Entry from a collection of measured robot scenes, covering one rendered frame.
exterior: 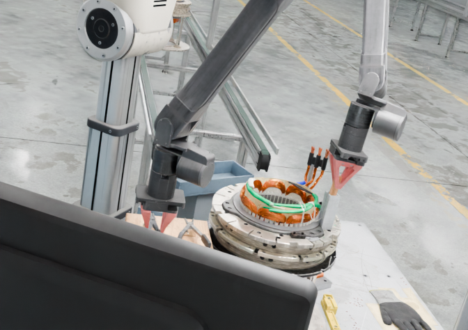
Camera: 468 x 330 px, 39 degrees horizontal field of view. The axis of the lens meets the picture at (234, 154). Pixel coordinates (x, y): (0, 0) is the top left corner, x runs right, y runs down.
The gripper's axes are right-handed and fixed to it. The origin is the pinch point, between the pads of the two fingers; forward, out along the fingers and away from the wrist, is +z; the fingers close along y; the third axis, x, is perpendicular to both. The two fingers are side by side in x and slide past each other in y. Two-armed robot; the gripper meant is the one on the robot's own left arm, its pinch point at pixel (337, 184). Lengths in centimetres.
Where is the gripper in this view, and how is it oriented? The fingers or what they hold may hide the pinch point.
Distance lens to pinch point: 157.0
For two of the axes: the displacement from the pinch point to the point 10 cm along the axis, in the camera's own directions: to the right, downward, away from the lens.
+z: -2.5, 9.2, 2.9
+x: -9.6, -2.0, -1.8
